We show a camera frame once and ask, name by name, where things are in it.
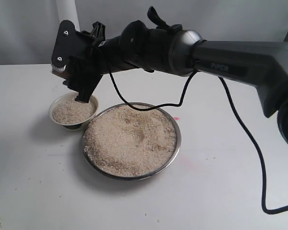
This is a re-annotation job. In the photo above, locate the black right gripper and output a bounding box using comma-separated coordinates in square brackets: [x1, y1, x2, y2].
[50, 20, 173, 103]

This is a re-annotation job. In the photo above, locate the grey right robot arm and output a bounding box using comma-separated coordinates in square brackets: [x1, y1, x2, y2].
[51, 20, 288, 144]

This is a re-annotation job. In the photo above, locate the rice in small bowl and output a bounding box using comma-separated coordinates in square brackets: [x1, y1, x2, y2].
[51, 96, 96, 125]

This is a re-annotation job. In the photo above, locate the small cream ceramic bowl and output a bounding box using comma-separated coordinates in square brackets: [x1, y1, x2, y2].
[48, 92, 99, 131]

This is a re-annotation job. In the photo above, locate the rice in steel plate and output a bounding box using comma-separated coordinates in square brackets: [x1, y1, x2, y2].
[83, 104, 178, 178]

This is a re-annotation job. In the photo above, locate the white backdrop curtain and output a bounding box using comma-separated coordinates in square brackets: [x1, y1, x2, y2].
[0, 0, 288, 66]

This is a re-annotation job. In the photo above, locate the large steel plate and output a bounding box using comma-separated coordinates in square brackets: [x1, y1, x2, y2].
[80, 102, 182, 182]

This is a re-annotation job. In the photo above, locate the black camera cable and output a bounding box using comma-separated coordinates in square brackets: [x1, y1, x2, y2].
[91, 6, 288, 214]

